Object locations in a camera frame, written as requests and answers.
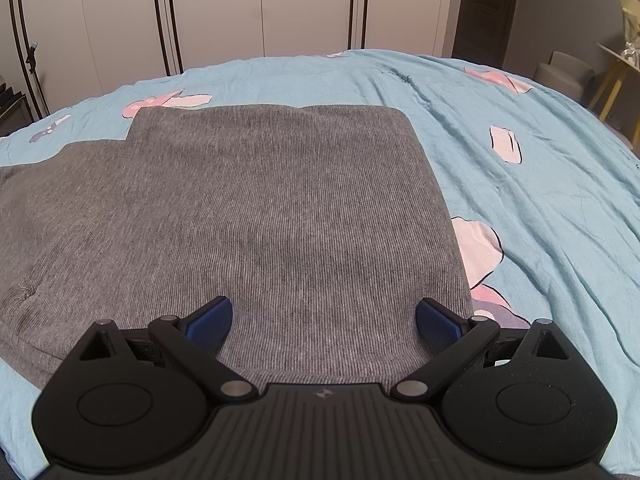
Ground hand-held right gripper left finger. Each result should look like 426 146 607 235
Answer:
75 296 254 402

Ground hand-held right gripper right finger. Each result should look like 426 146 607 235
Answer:
389 297 571 402

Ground grey sweat pants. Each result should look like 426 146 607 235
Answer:
0 104 475 391

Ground light blue printed bed sheet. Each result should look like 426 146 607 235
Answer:
0 49 640 478

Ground grey upholstered chair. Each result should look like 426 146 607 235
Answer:
531 50 596 107

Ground dark cluttered side cabinet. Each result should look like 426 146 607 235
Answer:
0 76 32 137

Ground yellow wooden stand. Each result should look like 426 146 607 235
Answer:
587 40 640 128

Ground white wardrobe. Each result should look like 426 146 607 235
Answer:
0 0 468 126

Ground dark wooden door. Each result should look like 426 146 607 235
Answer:
451 0 522 70

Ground yellow wrapped bouquet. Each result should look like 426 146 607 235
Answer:
616 0 640 67

